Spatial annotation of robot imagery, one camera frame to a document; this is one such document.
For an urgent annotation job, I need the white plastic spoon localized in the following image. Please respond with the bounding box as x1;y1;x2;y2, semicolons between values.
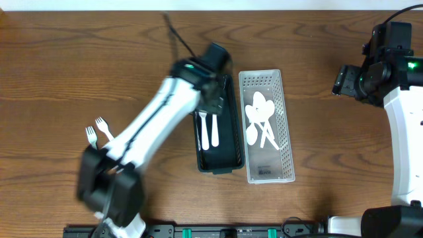
245;105;280;150
260;100;275;142
211;114;219;147
245;121;258;145
252;91;267;123

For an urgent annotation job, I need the white plastic fork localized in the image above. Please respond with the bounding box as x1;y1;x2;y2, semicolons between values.
85;126;98;149
95;117;114;141
198;112;210;151

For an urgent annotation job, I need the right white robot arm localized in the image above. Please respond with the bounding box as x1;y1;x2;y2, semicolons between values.
327;56;422;238

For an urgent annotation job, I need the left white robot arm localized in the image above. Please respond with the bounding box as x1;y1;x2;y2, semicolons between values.
76;56;229;237

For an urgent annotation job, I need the dark green plastic basket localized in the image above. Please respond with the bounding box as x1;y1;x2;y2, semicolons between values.
192;75;245;175

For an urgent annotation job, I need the clear plastic basket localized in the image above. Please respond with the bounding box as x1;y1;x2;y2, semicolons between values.
239;69;295;184

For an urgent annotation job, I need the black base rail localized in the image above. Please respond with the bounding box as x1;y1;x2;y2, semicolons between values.
63;215;328;238

